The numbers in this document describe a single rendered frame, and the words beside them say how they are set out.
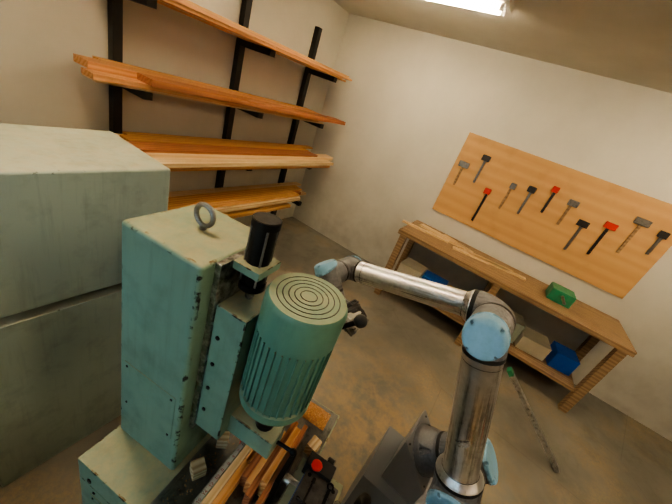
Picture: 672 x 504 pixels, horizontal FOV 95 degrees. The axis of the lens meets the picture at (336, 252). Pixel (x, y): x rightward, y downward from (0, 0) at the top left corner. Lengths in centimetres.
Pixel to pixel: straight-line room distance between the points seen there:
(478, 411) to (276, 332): 67
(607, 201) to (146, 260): 366
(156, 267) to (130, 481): 67
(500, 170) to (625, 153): 97
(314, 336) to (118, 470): 78
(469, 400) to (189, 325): 78
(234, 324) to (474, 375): 66
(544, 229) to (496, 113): 128
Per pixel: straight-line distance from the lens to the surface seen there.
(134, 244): 75
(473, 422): 109
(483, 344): 94
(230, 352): 75
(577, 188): 376
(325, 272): 114
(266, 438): 94
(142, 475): 120
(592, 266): 391
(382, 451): 169
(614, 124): 381
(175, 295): 71
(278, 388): 71
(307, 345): 60
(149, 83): 241
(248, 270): 65
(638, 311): 413
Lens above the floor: 188
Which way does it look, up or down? 26 degrees down
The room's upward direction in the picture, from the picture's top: 20 degrees clockwise
